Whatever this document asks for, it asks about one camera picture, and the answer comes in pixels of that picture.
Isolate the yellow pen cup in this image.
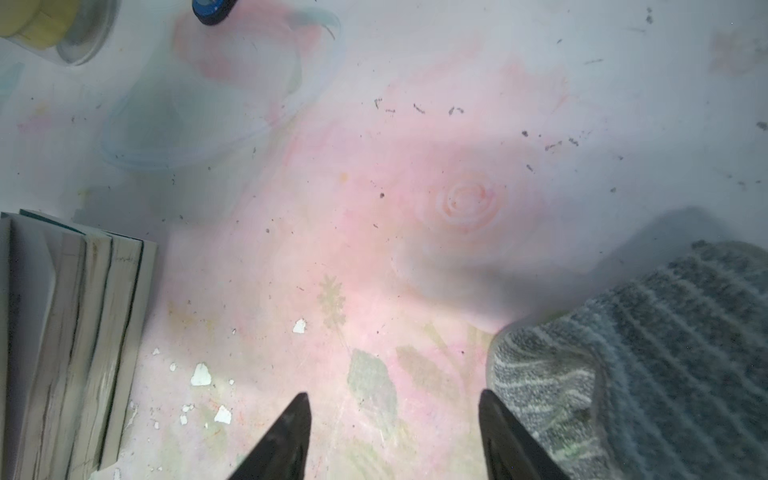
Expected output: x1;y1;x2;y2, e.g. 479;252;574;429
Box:
1;0;121;66

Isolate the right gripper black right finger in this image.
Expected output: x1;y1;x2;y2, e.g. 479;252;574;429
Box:
478;389;569;480

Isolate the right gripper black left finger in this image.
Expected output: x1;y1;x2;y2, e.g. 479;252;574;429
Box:
229;392;312;480

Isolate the blue book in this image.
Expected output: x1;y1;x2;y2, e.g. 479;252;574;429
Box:
99;240;157;470
45;224;143;479
2;213;87;479

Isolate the grey wiping cloth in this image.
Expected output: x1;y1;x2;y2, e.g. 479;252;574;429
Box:
486;241;767;479

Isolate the blue black stapler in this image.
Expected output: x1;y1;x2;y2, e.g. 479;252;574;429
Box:
192;0;237;26

